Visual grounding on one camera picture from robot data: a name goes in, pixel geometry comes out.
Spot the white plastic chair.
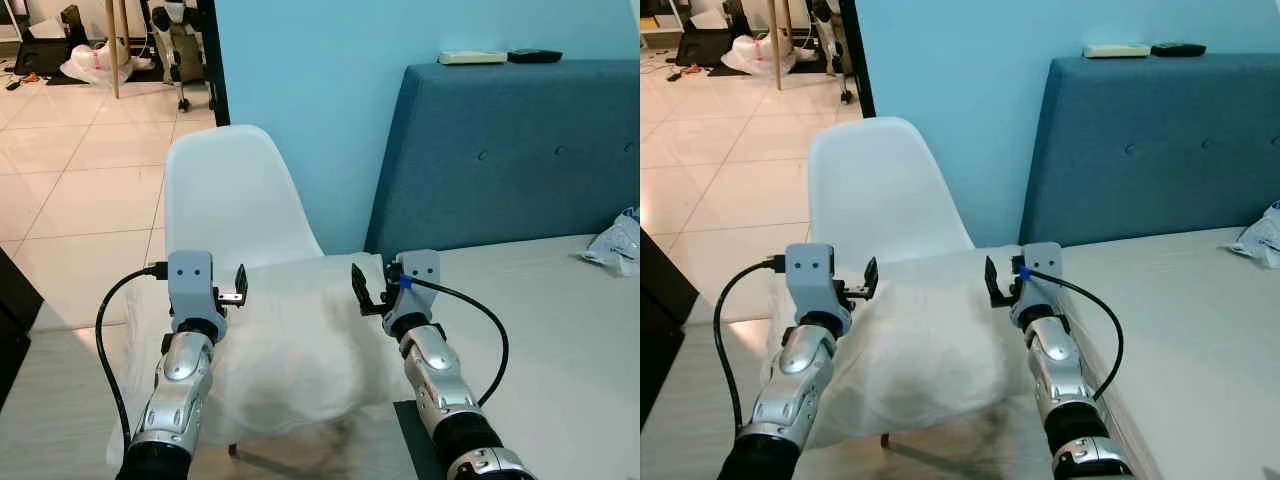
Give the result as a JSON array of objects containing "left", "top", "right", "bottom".
[
  {"left": 162, "top": 124, "right": 327, "bottom": 459},
  {"left": 806, "top": 116, "right": 976, "bottom": 449}
]

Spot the blue upholstered headboard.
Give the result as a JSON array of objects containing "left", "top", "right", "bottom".
[
  {"left": 364, "top": 60, "right": 641, "bottom": 257},
  {"left": 1018, "top": 53, "right": 1280, "bottom": 248}
]

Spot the pale grey bed mattress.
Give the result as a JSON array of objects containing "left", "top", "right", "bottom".
[
  {"left": 1045, "top": 226, "right": 1280, "bottom": 480},
  {"left": 438, "top": 234, "right": 641, "bottom": 480}
]

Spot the white and blue plastic bag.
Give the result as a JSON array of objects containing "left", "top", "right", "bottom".
[
  {"left": 1232, "top": 200, "right": 1280, "bottom": 269},
  {"left": 580, "top": 206, "right": 641, "bottom": 277}
]

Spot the standing white black humanoid robot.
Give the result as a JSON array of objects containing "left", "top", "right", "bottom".
[
  {"left": 808, "top": 0, "right": 858, "bottom": 105},
  {"left": 148, "top": 0, "right": 203, "bottom": 113}
]

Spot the wooden table leg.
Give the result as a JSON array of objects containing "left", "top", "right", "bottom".
[
  {"left": 767, "top": 0, "right": 792, "bottom": 92},
  {"left": 104, "top": 0, "right": 132, "bottom": 100}
]

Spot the white crumpled plastic bag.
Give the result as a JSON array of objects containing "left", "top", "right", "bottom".
[
  {"left": 59, "top": 41, "right": 137, "bottom": 90},
  {"left": 721, "top": 34, "right": 801, "bottom": 78}
]

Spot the black bag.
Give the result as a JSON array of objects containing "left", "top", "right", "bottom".
[
  {"left": 674, "top": 8, "right": 749, "bottom": 67},
  {"left": 14, "top": 4, "right": 93, "bottom": 74}
]

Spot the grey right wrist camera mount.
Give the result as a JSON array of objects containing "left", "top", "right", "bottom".
[
  {"left": 396, "top": 249, "right": 443, "bottom": 319},
  {"left": 1016, "top": 241, "right": 1064, "bottom": 327}
]

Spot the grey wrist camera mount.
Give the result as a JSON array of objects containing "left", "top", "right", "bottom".
[
  {"left": 1016, "top": 241, "right": 1064, "bottom": 327},
  {"left": 396, "top": 249, "right": 443, "bottom": 319},
  {"left": 166, "top": 250, "right": 218, "bottom": 327},
  {"left": 784, "top": 242, "right": 839, "bottom": 319}
]

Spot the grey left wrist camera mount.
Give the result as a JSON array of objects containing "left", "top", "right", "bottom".
[
  {"left": 784, "top": 242, "right": 839, "bottom": 319},
  {"left": 166, "top": 250, "right": 218, "bottom": 327}
]

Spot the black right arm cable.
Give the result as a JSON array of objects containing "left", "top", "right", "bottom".
[
  {"left": 399, "top": 277, "right": 510, "bottom": 407},
  {"left": 1018, "top": 266, "right": 1125, "bottom": 401}
]

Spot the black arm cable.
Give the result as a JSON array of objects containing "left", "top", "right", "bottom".
[
  {"left": 1018, "top": 266, "right": 1125, "bottom": 401},
  {"left": 713, "top": 256, "right": 787, "bottom": 433},
  {"left": 95, "top": 264, "right": 169, "bottom": 453},
  {"left": 399, "top": 277, "right": 510, "bottom": 407}
]

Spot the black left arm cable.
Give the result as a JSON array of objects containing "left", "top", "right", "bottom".
[
  {"left": 95, "top": 264, "right": 169, "bottom": 453},
  {"left": 713, "top": 256, "right": 787, "bottom": 433}
]

